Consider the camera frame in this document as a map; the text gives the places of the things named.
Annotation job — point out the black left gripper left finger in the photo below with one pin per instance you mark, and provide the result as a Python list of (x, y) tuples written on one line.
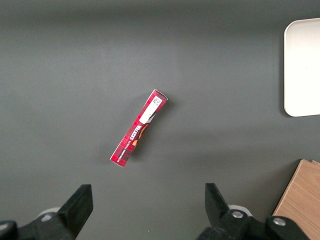
[(70, 220)]

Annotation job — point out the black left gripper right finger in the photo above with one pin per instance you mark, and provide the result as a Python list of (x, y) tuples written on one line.
[(220, 225)]

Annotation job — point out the wooden drawer cabinet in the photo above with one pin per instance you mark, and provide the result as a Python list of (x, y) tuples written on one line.
[(302, 200)]

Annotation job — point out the red cookie box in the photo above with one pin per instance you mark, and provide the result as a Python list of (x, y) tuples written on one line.
[(140, 125)]

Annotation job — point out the beige plastic tray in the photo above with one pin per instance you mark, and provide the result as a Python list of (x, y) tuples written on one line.
[(303, 67)]

